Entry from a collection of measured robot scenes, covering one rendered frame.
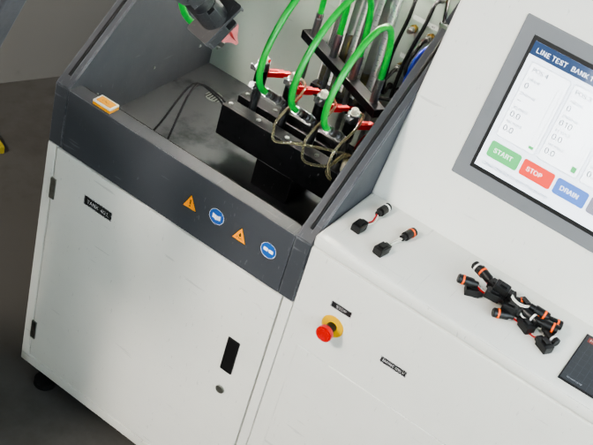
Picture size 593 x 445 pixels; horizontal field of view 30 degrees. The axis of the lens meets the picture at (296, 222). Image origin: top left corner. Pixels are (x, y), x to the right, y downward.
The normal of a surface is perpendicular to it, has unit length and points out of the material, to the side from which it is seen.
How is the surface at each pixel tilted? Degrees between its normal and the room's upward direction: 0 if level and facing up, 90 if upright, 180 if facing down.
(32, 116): 0
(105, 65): 90
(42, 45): 90
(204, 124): 0
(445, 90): 76
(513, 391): 90
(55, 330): 90
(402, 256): 0
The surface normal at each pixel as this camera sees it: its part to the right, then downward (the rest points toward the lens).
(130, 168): -0.55, 0.40
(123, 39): 0.80, 0.51
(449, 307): 0.24, -0.76
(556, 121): -0.48, 0.22
